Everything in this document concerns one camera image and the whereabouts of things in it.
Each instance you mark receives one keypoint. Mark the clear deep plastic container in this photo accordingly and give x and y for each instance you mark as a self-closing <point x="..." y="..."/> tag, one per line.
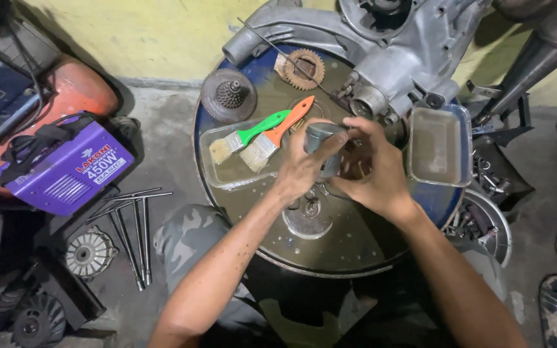
<point x="439" y="145"/>

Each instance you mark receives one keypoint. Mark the black metal stand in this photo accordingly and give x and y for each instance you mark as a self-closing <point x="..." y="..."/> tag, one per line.
<point x="505" y="118"/>

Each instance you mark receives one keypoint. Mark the person's right fingers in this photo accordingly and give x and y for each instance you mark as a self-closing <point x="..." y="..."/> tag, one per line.
<point x="356" y="133"/>

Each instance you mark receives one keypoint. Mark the grey aluminium engine casing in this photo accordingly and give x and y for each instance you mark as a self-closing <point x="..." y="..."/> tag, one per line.
<point x="394" y="48"/>

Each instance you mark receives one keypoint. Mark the purple welding machine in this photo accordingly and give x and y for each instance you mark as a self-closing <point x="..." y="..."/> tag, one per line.
<point x="68" y="164"/>

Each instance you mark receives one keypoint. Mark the person's camouflage trousers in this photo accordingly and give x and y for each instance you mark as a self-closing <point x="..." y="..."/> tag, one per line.
<point x="191" y="237"/>

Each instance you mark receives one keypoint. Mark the round tray of small parts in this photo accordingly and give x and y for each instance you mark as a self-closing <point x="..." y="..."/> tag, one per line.
<point x="484" y="225"/>

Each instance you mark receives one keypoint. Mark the clear shallow plastic tray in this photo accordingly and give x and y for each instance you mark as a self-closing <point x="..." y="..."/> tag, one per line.
<point x="240" y="159"/>

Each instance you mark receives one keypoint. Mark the orange air compressor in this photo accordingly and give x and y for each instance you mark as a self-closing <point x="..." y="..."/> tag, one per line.
<point x="27" y="106"/>

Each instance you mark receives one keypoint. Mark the black tray of bolts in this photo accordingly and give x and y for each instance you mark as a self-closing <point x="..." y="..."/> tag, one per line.
<point x="496" y="176"/>

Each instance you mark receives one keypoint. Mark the rusty toothed gear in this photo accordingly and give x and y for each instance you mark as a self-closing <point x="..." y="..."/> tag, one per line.
<point x="304" y="69"/>

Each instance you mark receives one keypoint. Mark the person's left hand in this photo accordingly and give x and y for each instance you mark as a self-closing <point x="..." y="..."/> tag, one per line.
<point x="298" y="170"/>

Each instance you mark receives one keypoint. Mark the metal exhaust pipe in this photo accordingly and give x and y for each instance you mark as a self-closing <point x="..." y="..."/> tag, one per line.
<point x="534" y="53"/>

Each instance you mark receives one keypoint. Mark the grey metal piston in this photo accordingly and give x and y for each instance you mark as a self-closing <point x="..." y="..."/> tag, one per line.
<point x="324" y="145"/>

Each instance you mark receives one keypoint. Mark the dark clutch gear assembly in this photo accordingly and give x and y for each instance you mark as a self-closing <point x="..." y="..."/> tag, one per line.
<point x="228" y="95"/>

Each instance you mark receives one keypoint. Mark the thin metal rod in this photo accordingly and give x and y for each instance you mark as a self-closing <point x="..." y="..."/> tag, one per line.
<point x="283" y="57"/>

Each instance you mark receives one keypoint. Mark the silver finned flywheel fan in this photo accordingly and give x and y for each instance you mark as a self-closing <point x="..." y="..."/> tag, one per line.
<point x="90" y="254"/>

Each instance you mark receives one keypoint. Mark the dark finned flywheel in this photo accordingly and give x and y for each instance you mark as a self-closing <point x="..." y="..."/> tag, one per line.
<point x="39" y="321"/>

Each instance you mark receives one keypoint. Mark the person's right hand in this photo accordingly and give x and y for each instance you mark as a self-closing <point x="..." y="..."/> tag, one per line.
<point x="371" y="167"/>

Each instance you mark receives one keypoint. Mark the blue oil drum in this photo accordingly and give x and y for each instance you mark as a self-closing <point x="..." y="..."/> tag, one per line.
<point x="322" y="193"/>

